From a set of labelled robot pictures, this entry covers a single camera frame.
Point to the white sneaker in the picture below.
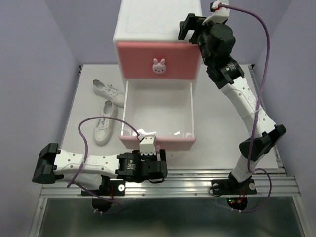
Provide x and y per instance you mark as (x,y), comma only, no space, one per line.
(104,128)
(108,92)

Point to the white sneaker front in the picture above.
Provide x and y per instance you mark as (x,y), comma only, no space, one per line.
(104,128)

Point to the aluminium mounting rail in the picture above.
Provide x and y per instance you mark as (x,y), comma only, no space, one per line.
(181,183)

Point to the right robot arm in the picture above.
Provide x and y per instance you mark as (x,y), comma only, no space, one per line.
(230,79)

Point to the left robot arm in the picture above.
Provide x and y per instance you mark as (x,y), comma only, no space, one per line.
(57,164)

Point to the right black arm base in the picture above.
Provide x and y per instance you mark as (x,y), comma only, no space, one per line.
(237,192)

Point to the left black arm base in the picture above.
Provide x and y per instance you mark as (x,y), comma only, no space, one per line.
(103,198)

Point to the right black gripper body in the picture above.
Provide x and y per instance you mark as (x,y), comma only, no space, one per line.
(199,37)

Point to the pink top drawer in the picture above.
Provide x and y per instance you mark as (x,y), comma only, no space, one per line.
(158,60)

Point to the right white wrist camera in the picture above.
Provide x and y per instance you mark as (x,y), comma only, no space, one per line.
(219,12)

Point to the light pink bottom drawer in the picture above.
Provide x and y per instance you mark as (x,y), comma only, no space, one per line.
(162,108)

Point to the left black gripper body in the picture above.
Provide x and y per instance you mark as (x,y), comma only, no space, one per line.
(149,158)

